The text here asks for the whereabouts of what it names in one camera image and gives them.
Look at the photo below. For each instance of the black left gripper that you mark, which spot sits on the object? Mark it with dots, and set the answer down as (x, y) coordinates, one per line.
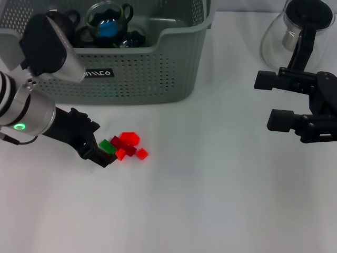
(71, 129)

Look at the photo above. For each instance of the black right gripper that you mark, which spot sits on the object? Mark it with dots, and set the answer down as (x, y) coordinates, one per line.
(326, 95)

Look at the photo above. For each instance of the green building brick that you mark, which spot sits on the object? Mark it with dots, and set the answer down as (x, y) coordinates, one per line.
(107, 146)

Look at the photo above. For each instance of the glass teacup with black base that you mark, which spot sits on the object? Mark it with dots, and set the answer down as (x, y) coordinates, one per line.
(135, 39)
(84, 38)
(93, 23)

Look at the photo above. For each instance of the blue square building brick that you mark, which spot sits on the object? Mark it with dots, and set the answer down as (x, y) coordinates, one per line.
(108, 29)

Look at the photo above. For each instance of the grey perforated storage bin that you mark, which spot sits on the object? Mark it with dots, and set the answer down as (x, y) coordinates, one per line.
(158, 73)

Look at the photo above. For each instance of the small red building brick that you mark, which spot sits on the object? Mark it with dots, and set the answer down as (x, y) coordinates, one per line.
(121, 155)
(142, 154)

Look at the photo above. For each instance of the dark red long brick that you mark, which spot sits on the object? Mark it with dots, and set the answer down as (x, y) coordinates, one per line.
(126, 148)

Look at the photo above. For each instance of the red hexagonal building plate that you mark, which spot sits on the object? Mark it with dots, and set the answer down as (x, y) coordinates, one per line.
(130, 137)

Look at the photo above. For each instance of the dark clay teapot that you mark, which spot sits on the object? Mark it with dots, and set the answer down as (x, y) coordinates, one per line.
(63, 21)

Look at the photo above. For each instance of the left wrist camera housing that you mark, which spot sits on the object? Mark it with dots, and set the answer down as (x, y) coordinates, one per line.
(47, 50)

